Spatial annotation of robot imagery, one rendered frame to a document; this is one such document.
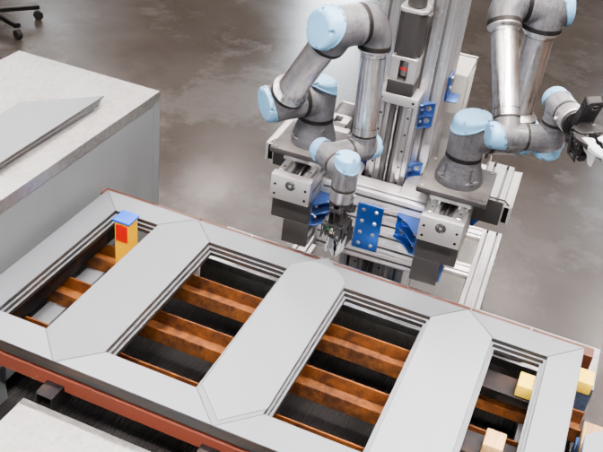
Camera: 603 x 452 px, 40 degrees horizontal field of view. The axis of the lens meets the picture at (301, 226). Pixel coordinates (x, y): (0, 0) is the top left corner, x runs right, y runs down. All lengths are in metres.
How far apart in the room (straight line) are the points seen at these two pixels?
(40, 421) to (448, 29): 1.63
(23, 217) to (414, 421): 1.25
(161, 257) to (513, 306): 1.98
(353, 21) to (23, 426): 1.33
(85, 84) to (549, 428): 1.90
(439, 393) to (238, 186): 2.52
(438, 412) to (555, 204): 2.88
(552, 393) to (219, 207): 2.43
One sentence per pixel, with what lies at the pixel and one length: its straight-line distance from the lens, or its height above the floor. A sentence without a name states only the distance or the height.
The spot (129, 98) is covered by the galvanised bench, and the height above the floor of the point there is 1.05.
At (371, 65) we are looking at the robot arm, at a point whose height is 1.43.
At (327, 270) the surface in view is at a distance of 2.51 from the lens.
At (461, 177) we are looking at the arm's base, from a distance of 2.64.
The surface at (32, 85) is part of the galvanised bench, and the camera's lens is 3.06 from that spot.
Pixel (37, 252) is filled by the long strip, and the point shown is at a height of 0.85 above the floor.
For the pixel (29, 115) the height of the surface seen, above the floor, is 1.07.
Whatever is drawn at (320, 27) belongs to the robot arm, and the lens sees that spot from 2.29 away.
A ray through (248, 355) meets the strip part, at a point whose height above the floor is 0.85.
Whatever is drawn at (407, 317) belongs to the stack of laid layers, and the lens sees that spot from 2.43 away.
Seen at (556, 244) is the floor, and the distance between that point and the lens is 4.52.
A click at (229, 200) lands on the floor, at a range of 4.37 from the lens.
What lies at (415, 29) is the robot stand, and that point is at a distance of 2.61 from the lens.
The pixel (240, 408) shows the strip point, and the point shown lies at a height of 0.85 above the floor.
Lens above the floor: 2.35
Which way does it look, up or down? 34 degrees down
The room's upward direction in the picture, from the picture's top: 7 degrees clockwise
